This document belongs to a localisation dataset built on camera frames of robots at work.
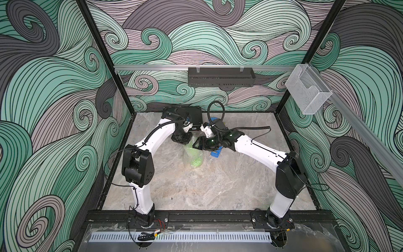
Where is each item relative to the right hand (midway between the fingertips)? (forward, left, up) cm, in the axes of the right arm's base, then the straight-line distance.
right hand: (194, 148), depth 81 cm
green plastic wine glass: (-1, 0, -6) cm, 6 cm away
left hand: (+6, +4, -2) cm, 8 cm away
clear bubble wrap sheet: (+3, 0, +6) cm, 6 cm away
